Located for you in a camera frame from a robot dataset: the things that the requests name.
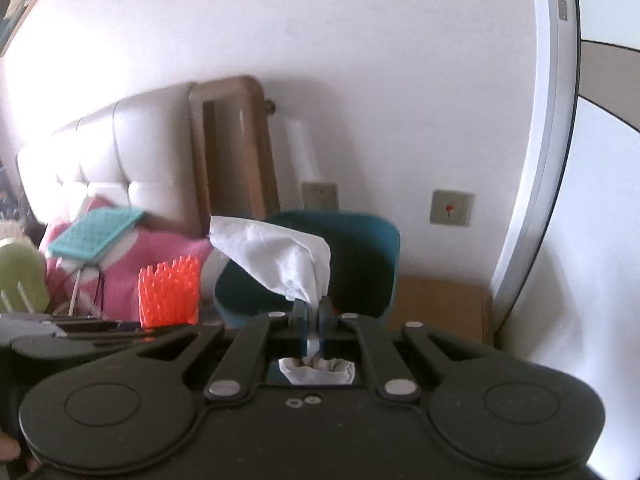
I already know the teal trash bin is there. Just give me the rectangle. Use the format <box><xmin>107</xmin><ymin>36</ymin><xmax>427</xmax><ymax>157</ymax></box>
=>
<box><xmin>213</xmin><ymin>210</ymin><xmax>401</xmax><ymax>330</ymax></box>

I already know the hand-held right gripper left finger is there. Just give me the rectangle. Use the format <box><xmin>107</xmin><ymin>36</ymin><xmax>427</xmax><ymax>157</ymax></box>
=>
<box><xmin>100</xmin><ymin>297</ymin><xmax>315</xmax><ymax>403</ymax></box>

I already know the teal textured pad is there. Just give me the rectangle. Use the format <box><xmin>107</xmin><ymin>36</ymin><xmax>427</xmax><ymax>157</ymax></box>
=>
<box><xmin>48</xmin><ymin>208</ymin><xmax>145</xmax><ymax>264</ymax></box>

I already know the wall socket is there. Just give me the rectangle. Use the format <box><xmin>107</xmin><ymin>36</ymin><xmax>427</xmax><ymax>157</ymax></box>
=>
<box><xmin>301</xmin><ymin>181</ymin><xmax>340</xmax><ymax>211</ymax></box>

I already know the white tissue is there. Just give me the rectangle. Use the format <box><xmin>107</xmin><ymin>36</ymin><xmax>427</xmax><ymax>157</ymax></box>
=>
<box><xmin>209</xmin><ymin>216</ymin><xmax>357</xmax><ymax>386</ymax></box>

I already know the white padded headboard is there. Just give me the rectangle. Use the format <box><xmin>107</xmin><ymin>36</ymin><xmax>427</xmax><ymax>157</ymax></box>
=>
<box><xmin>17</xmin><ymin>85</ymin><xmax>211</xmax><ymax>241</ymax></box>

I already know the wall switch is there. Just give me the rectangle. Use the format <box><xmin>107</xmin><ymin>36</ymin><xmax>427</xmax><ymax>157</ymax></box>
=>
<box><xmin>430</xmin><ymin>189</ymin><xmax>476</xmax><ymax>228</ymax></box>

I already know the brown cardboard box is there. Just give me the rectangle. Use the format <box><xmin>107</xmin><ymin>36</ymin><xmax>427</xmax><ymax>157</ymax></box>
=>
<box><xmin>387</xmin><ymin>275</ymin><xmax>496</xmax><ymax>347</ymax></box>

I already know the pink pastel blanket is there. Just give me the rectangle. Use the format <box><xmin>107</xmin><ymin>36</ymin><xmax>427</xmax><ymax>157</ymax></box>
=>
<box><xmin>37</xmin><ymin>195</ymin><xmax>217</xmax><ymax>322</ymax></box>

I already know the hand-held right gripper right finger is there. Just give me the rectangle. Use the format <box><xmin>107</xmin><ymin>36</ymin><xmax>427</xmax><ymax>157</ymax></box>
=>
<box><xmin>318</xmin><ymin>296</ymin><xmax>507</xmax><ymax>403</ymax></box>

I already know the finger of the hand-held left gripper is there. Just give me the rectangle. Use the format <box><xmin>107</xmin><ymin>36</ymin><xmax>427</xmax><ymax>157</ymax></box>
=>
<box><xmin>55</xmin><ymin>318</ymin><xmax>151</xmax><ymax>336</ymax></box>
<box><xmin>90</xmin><ymin>332</ymin><xmax>163</xmax><ymax>347</ymax></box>

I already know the orange spiky brush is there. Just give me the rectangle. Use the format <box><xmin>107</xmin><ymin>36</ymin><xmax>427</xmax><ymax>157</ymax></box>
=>
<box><xmin>138</xmin><ymin>255</ymin><xmax>202</xmax><ymax>330</ymax></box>

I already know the white wall conduit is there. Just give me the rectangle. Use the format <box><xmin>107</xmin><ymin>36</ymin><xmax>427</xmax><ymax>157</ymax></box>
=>
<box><xmin>284</xmin><ymin>117</ymin><xmax>322</xmax><ymax>183</ymax></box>

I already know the white round table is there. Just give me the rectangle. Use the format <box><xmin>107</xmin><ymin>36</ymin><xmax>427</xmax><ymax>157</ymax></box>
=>
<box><xmin>492</xmin><ymin>0</ymin><xmax>640</xmax><ymax>480</ymax></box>

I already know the person's left hand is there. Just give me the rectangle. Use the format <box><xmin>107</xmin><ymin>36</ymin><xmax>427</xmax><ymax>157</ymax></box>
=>
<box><xmin>0</xmin><ymin>435</ymin><xmax>22</xmax><ymax>464</ymax></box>

